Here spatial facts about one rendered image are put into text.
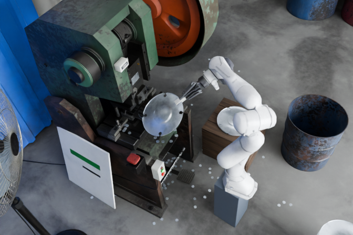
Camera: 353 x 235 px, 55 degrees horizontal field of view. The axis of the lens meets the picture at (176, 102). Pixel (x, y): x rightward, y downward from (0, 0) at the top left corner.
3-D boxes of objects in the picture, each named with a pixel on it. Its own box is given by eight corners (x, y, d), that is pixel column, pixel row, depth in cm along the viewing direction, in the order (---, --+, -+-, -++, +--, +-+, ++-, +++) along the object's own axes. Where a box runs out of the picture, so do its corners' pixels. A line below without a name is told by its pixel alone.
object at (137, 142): (169, 104, 241) (168, 98, 237) (135, 150, 216) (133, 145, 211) (135, 91, 252) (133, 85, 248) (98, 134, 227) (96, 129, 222)
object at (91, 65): (112, 82, 179) (102, 49, 163) (99, 96, 173) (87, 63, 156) (80, 71, 187) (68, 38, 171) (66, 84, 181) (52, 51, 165)
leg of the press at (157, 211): (168, 205, 257) (153, 134, 191) (161, 219, 251) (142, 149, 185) (76, 160, 292) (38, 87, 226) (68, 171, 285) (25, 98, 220)
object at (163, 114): (146, 95, 222) (145, 94, 221) (185, 91, 208) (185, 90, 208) (139, 137, 211) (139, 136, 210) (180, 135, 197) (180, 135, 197)
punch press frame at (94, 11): (185, 149, 272) (170, 0, 174) (158, 192, 248) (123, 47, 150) (107, 117, 302) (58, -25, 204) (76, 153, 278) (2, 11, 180)
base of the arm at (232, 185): (261, 182, 215) (264, 170, 205) (247, 204, 206) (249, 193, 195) (231, 165, 225) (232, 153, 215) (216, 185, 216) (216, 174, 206)
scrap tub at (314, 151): (335, 142, 284) (353, 104, 249) (324, 182, 261) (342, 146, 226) (286, 125, 300) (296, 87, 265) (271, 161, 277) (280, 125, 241)
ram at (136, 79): (151, 93, 215) (145, 56, 194) (138, 108, 207) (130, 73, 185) (129, 85, 222) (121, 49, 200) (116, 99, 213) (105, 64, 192)
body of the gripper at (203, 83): (205, 78, 210) (194, 88, 211) (200, 72, 203) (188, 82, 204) (211, 86, 206) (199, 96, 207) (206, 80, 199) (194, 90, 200)
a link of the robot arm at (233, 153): (263, 145, 176) (238, 164, 170) (245, 156, 199) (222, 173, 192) (250, 128, 179) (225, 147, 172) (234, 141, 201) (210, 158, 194)
